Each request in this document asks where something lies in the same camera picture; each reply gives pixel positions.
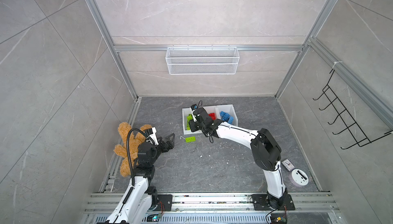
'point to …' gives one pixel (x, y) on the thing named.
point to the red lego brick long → (213, 115)
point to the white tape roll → (298, 178)
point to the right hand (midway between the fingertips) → (190, 121)
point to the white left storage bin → (186, 111)
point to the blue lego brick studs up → (224, 116)
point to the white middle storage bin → (209, 109)
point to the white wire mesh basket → (202, 61)
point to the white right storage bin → (229, 109)
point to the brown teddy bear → (135, 138)
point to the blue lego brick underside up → (231, 119)
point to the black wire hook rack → (352, 127)
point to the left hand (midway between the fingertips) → (167, 133)
